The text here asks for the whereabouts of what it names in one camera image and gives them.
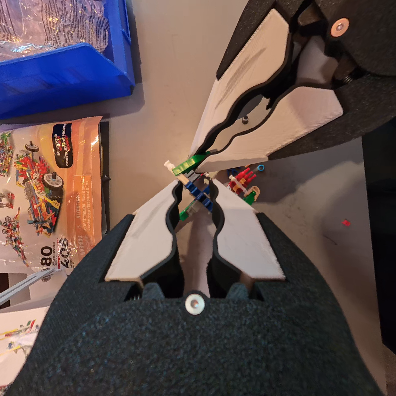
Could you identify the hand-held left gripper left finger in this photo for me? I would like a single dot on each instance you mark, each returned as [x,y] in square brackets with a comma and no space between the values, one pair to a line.
[142,247]

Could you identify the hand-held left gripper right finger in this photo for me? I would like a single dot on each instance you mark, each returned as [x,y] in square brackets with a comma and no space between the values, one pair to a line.
[247,244]

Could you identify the colourful toy construction model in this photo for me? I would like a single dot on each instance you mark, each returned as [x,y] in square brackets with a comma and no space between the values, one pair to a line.
[198,192]

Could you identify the green fan-shaped connector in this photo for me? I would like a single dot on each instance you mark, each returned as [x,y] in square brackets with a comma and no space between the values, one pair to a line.
[189,163]

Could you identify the clear plastic parts bag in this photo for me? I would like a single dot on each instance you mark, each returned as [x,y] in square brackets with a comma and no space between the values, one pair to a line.
[43,25]

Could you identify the blue plastic bin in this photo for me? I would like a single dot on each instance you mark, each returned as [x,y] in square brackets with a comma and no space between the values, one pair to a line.
[62,80]

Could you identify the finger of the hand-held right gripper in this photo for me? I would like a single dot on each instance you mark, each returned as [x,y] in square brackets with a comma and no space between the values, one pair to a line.
[297,120]
[247,62]

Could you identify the large model picture poster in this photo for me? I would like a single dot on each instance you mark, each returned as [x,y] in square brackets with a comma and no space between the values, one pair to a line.
[25,309]

